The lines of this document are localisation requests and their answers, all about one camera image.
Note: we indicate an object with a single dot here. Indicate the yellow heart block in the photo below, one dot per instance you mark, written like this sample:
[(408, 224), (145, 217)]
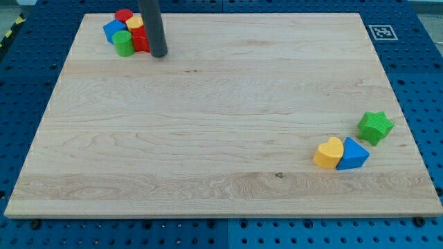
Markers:
[(329, 154)]

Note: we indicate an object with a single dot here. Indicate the blue triangle block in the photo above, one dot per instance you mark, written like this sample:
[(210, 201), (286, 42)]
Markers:
[(354, 155)]

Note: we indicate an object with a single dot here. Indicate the wooden board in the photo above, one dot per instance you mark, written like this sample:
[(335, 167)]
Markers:
[(224, 126)]

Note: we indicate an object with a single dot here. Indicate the yellow hexagon block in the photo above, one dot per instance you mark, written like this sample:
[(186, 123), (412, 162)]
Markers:
[(134, 22)]

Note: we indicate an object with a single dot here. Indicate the green star block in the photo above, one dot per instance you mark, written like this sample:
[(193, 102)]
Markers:
[(374, 127)]

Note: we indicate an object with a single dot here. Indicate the red cylinder block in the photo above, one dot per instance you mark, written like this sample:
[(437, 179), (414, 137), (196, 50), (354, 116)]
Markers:
[(123, 15)]

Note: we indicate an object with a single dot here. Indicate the blue cube block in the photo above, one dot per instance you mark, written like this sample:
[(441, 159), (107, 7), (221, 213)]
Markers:
[(112, 27)]

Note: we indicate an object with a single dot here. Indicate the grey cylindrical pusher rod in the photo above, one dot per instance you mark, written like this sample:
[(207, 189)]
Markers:
[(151, 16)]

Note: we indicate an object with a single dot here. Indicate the white fiducial marker tag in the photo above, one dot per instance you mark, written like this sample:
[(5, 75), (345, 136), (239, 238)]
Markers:
[(382, 32)]

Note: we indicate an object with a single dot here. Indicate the green cylinder block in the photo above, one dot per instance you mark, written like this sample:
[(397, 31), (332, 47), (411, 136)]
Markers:
[(122, 41)]

